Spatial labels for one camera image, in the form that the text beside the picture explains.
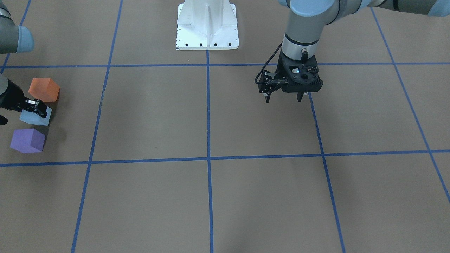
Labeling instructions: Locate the orange foam block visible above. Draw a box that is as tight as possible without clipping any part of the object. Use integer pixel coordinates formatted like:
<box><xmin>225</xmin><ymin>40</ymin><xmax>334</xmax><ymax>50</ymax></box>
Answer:
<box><xmin>28</xmin><ymin>78</ymin><xmax>60</xmax><ymax>102</ymax></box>

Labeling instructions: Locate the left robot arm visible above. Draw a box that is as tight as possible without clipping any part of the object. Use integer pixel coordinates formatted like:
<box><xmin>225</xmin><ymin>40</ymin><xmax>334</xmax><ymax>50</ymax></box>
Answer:
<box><xmin>255</xmin><ymin>0</ymin><xmax>450</xmax><ymax>102</ymax></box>

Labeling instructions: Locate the purple foam block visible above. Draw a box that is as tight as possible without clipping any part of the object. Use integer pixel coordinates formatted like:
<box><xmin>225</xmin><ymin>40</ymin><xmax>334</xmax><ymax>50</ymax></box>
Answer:
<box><xmin>10</xmin><ymin>128</ymin><xmax>45</xmax><ymax>153</ymax></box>

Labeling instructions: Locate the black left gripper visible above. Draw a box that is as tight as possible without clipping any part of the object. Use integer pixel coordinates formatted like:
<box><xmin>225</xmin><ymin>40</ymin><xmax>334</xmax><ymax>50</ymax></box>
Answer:
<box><xmin>255</xmin><ymin>52</ymin><xmax>323</xmax><ymax>103</ymax></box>

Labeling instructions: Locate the light blue foam block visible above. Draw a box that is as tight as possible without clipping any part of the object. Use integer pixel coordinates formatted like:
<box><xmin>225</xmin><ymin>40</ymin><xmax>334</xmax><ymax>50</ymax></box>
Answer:
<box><xmin>19</xmin><ymin>107</ymin><xmax>52</xmax><ymax>126</ymax></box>

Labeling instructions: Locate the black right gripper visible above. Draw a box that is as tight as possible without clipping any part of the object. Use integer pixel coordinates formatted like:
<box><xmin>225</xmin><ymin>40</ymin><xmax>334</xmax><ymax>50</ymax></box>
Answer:
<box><xmin>0</xmin><ymin>79</ymin><xmax>48</xmax><ymax>118</ymax></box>

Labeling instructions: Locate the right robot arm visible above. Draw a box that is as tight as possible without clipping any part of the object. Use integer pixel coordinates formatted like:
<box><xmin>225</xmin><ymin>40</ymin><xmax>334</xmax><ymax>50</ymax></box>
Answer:
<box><xmin>0</xmin><ymin>1</ymin><xmax>50</xmax><ymax>119</ymax></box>

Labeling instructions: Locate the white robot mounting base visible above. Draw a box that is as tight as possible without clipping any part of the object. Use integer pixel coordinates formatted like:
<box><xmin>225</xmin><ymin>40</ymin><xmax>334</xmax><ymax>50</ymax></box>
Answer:
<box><xmin>176</xmin><ymin>0</ymin><xmax>239</xmax><ymax>50</ymax></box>

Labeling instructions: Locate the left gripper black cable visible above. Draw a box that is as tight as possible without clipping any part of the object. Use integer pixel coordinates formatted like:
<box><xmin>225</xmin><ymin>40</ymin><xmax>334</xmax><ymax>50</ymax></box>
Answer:
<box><xmin>255</xmin><ymin>42</ymin><xmax>283</xmax><ymax>85</ymax></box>

